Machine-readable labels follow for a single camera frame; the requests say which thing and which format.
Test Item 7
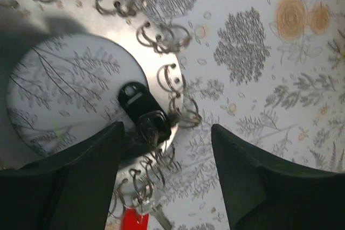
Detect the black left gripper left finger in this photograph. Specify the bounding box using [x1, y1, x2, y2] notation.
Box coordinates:
[1, 122, 125, 229]

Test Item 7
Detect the red key tag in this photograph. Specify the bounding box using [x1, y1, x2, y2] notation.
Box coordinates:
[121, 209, 149, 230]

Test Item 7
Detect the silver key by red tag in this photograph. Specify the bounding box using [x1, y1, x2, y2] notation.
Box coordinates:
[133, 197, 173, 230]

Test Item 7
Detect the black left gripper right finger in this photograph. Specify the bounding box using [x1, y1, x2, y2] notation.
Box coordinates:
[211, 124, 344, 229]

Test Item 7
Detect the round metal key organizer ring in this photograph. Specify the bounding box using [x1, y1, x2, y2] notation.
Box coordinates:
[0, 0, 203, 220]

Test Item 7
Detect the floral patterned table mat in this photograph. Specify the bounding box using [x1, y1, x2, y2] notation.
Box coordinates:
[1, 0, 344, 229]

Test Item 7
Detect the silver key with black tag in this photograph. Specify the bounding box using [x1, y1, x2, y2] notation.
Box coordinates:
[138, 110, 171, 159]

